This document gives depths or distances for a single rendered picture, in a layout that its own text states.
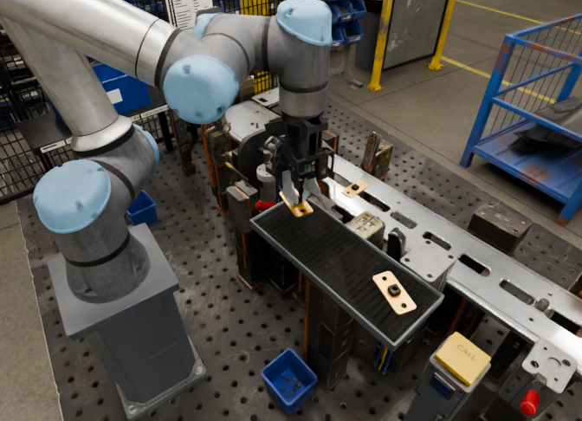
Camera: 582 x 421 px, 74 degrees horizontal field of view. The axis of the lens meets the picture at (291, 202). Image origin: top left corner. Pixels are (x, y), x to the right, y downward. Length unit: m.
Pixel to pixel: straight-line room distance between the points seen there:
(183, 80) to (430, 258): 0.60
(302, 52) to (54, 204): 0.44
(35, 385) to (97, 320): 1.39
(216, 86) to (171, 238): 1.06
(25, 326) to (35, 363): 0.24
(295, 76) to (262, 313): 0.80
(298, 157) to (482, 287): 0.55
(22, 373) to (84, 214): 1.60
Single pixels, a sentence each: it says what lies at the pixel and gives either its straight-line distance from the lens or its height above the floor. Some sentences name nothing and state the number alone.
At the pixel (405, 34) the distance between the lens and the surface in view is 4.24.
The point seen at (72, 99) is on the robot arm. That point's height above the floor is 1.42.
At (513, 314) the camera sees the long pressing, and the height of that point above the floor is 1.00.
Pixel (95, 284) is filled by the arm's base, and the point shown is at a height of 1.15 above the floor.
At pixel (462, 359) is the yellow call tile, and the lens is 0.67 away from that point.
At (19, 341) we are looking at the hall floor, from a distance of 2.35.
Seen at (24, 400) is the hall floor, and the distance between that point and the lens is 2.16.
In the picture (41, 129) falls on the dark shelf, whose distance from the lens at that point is 1.59.
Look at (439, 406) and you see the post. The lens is 0.75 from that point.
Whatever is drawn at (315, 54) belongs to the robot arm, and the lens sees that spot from 0.57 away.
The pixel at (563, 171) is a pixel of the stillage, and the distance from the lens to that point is 3.17.
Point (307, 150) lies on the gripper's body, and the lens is 0.61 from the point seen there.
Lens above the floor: 1.72
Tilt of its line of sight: 41 degrees down
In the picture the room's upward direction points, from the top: straight up
